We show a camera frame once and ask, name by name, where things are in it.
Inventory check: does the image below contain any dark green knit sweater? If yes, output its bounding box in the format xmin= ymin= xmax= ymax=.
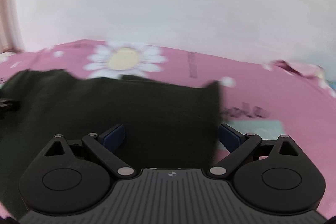
xmin=1 ymin=70 xmax=222 ymax=218

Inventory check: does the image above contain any pink floral bed sheet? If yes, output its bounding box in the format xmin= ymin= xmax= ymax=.
xmin=1 ymin=40 xmax=335 ymax=217

